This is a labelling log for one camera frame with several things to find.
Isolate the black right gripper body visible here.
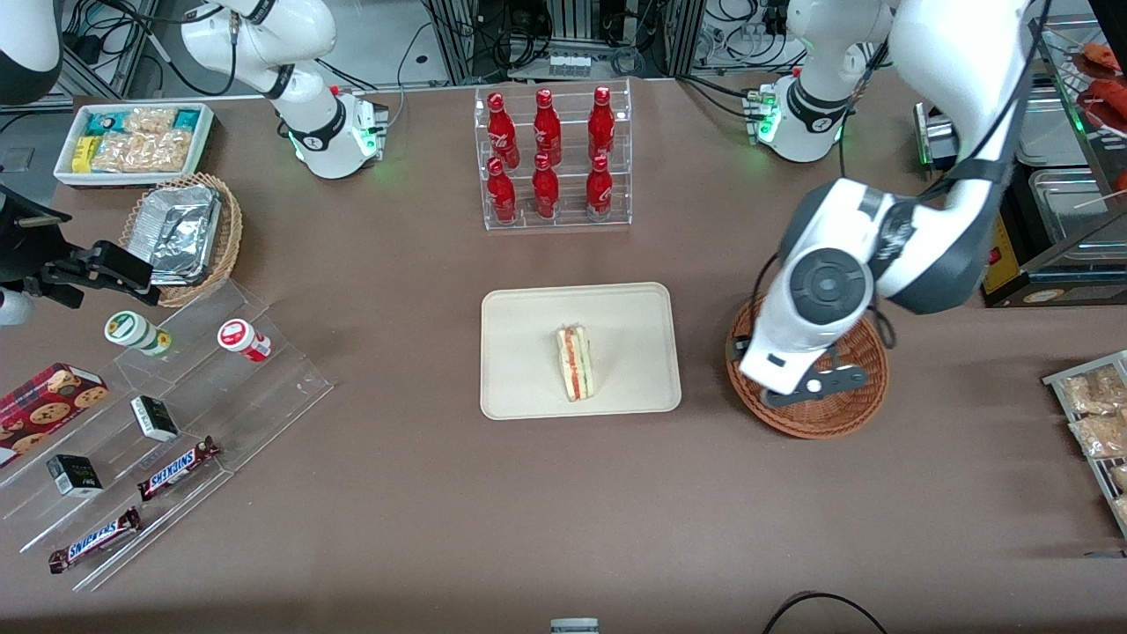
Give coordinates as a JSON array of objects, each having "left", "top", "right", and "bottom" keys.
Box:
[{"left": 0, "top": 183, "right": 73, "bottom": 289}]

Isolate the triangular sandwich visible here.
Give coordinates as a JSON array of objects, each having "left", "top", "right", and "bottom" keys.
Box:
[{"left": 555, "top": 326, "right": 595, "bottom": 402}]

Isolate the round brown wicker basket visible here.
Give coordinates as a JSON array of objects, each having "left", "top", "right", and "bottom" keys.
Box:
[{"left": 725, "top": 295, "right": 889, "bottom": 439}]

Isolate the oval wicker basket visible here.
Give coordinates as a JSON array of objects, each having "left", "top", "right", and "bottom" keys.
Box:
[{"left": 119, "top": 172, "right": 244, "bottom": 309}]

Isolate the beige rectangular tray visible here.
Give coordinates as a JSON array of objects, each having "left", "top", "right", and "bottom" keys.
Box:
[{"left": 480, "top": 282, "right": 683, "bottom": 421}]

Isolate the tray of packaged crackers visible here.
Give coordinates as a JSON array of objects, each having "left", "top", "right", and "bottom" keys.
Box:
[{"left": 1043, "top": 350, "right": 1127, "bottom": 538}]

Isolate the green lid white bottle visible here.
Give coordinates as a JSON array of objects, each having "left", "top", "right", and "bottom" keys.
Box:
[{"left": 104, "top": 311, "right": 173, "bottom": 357}]

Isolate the aluminium foil container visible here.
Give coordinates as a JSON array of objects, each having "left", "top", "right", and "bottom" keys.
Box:
[{"left": 141, "top": 183, "right": 223, "bottom": 284}]

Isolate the white rectangular snack bin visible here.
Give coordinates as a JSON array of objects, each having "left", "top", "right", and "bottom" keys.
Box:
[{"left": 53, "top": 102, "right": 216, "bottom": 189}]

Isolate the clear bag of crackers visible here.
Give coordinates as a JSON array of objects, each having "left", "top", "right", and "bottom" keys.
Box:
[
  {"left": 91, "top": 130, "right": 193, "bottom": 173},
  {"left": 123, "top": 107, "right": 179, "bottom": 135}
]

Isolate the red cookie box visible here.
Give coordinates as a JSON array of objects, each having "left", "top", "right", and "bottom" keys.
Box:
[{"left": 0, "top": 363, "right": 110, "bottom": 468}]

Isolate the red lid white bottle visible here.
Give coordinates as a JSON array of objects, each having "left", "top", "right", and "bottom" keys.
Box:
[{"left": 217, "top": 319, "right": 273, "bottom": 363}]

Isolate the small black box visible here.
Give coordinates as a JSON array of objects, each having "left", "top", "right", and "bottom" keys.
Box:
[
  {"left": 130, "top": 395, "right": 180, "bottom": 442},
  {"left": 46, "top": 454, "right": 104, "bottom": 499}
]

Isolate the clear acrylic stepped display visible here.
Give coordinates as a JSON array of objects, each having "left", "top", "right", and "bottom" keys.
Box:
[{"left": 0, "top": 280, "right": 334, "bottom": 593}]

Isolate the Snickers chocolate bar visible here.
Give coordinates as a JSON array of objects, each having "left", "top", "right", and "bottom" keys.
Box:
[
  {"left": 137, "top": 436, "right": 221, "bottom": 502},
  {"left": 48, "top": 506, "right": 143, "bottom": 574}
]

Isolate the red cola bottle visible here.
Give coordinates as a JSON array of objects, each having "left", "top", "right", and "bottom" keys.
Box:
[
  {"left": 588, "top": 85, "right": 616, "bottom": 164},
  {"left": 487, "top": 158, "right": 518, "bottom": 223},
  {"left": 586, "top": 154, "right": 614, "bottom": 218},
  {"left": 534, "top": 89, "right": 563, "bottom": 166},
  {"left": 532, "top": 153, "right": 561, "bottom": 219},
  {"left": 487, "top": 92, "right": 520, "bottom": 168}
]

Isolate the clear acrylic bottle rack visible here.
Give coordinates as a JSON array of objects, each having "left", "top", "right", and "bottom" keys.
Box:
[{"left": 474, "top": 79, "right": 633, "bottom": 232}]

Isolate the black machine with yellow panel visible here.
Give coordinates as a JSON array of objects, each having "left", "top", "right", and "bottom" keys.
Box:
[{"left": 914, "top": 75, "right": 1127, "bottom": 309}]

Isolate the red sausage on skewer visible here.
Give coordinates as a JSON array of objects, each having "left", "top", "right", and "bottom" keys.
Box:
[{"left": 1079, "top": 77, "right": 1127, "bottom": 111}]

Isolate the orange fried skewer snack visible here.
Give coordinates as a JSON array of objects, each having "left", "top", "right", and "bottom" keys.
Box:
[{"left": 1081, "top": 42, "right": 1127, "bottom": 76}]

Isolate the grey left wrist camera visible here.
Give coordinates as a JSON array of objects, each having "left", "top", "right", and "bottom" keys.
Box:
[{"left": 762, "top": 365, "right": 870, "bottom": 409}]

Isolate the black cable loop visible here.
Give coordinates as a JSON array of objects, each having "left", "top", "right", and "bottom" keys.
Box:
[{"left": 762, "top": 592, "right": 888, "bottom": 634}]

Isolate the aluminium frame rack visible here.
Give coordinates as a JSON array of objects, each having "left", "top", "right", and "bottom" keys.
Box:
[{"left": 423, "top": 0, "right": 714, "bottom": 85}]

